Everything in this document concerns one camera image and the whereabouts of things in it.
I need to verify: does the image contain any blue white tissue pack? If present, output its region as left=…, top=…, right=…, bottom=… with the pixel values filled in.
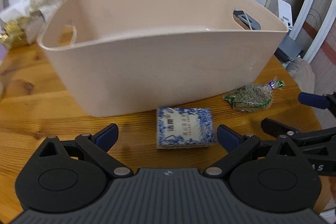
left=157, top=107, right=217, bottom=149

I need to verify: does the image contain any green dried herb packet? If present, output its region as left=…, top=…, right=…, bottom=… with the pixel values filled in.
left=222, top=77, right=285, bottom=112

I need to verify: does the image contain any white phone stand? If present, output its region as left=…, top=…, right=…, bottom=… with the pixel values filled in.
left=278, top=0, right=293, bottom=31

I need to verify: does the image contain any beige plastic storage basket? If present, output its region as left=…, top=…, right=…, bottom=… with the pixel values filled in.
left=37, top=0, right=288, bottom=117

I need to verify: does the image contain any gold tissue box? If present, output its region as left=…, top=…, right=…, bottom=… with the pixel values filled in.
left=1, top=2, right=45, bottom=51

